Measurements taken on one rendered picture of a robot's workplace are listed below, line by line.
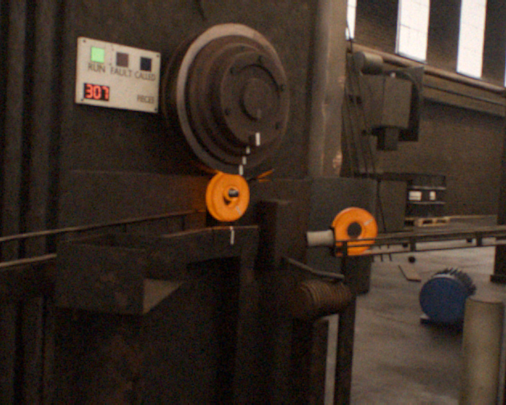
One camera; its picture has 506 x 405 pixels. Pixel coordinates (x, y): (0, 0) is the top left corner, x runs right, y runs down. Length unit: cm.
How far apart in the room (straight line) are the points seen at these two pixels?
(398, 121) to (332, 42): 396
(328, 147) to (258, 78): 432
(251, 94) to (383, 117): 795
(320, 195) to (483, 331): 269
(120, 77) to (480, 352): 140
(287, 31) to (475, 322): 121
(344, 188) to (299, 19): 235
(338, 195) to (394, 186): 538
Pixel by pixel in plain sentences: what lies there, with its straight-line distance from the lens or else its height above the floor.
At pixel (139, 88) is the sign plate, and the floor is 112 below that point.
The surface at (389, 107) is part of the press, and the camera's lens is 982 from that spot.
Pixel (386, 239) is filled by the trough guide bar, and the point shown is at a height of 67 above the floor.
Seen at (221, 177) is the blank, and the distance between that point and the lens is 187.
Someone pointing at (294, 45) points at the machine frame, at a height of 138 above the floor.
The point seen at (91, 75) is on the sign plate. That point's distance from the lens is 177.
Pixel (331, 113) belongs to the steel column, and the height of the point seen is 152.
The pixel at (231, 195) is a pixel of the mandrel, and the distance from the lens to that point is 187.
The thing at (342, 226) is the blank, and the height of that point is 72.
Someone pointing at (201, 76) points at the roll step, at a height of 116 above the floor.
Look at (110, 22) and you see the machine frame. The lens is 185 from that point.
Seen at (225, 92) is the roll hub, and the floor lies 112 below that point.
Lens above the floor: 90
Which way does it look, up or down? 3 degrees down
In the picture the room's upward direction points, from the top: 3 degrees clockwise
